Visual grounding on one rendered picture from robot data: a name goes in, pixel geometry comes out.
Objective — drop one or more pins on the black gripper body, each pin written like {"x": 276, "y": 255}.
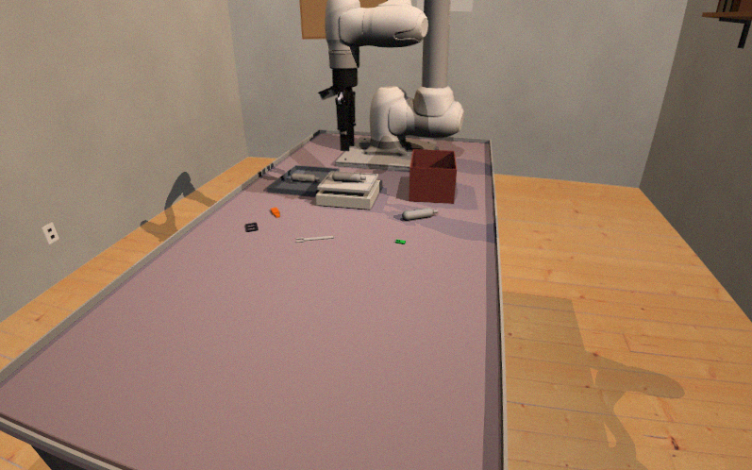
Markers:
{"x": 344, "y": 80}

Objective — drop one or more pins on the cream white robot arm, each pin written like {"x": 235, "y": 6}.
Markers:
{"x": 432, "y": 113}

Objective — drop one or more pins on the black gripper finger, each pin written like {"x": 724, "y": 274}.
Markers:
{"x": 342, "y": 121}
{"x": 351, "y": 117}

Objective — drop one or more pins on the grey table edge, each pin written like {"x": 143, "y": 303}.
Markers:
{"x": 66, "y": 322}

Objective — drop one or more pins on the beige rounded cylinder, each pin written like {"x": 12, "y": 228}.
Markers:
{"x": 348, "y": 177}
{"x": 304, "y": 177}

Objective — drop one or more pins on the white digital scale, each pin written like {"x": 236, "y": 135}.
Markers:
{"x": 362, "y": 198}

